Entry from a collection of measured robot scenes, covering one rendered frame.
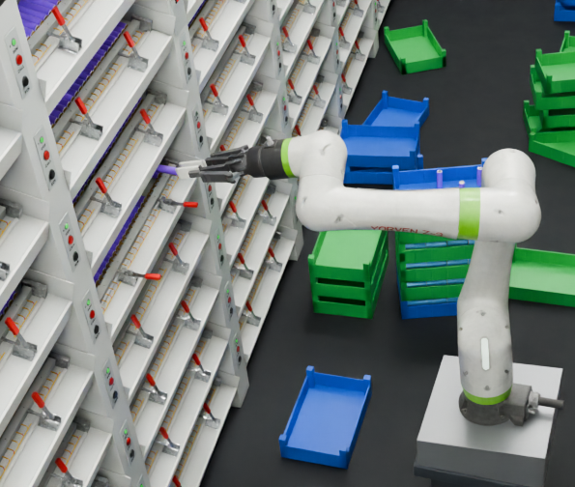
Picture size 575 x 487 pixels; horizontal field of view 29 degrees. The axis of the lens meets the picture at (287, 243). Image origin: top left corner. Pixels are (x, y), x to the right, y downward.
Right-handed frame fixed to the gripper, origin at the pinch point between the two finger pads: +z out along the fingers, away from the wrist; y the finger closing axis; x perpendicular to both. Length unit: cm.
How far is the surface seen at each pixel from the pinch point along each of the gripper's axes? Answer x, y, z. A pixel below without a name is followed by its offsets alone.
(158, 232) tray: 7.7, 14.1, 6.9
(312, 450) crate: 96, 4, -1
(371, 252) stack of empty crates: 85, -71, -4
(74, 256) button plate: -18, 55, -3
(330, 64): 56, -151, 24
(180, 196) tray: 7.8, -0.4, 6.8
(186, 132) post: -4.0, -10.8, 4.1
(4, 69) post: -61, 59, -13
